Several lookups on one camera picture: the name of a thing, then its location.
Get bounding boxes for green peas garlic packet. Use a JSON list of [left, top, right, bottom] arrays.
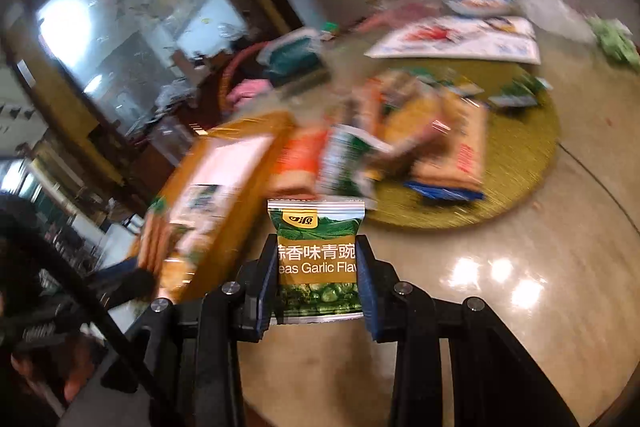
[[268, 197, 366, 324]]

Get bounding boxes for square cracker pack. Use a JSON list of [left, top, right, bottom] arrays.
[[405, 92, 488, 202]]

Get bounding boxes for green pea packet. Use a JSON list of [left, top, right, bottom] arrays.
[[488, 74, 552, 109]]

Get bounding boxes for orange snack box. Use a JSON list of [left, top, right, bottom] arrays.
[[130, 110, 295, 303]]

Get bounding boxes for orange snack packet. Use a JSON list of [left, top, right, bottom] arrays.
[[267, 126, 329, 200]]

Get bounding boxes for gold glitter turntable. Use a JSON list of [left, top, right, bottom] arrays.
[[360, 58, 560, 231]]

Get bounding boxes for white green rice cracker bag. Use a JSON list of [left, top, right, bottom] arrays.
[[317, 124, 392, 209]]

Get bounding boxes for green tissue box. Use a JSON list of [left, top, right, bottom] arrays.
[[256, 27, 323, 87]]

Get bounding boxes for printed paper sheet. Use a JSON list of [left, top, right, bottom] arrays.
[[364, 16, 541, 65]]

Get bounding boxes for green cloth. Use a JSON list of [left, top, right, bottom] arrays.
[[587, 16, 639, 70]]

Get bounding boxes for blue white plate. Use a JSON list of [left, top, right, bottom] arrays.
[[445, 0, 514, 17]]

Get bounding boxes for clear plastic bag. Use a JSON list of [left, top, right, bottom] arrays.
[[518, 0, 594, 44]]

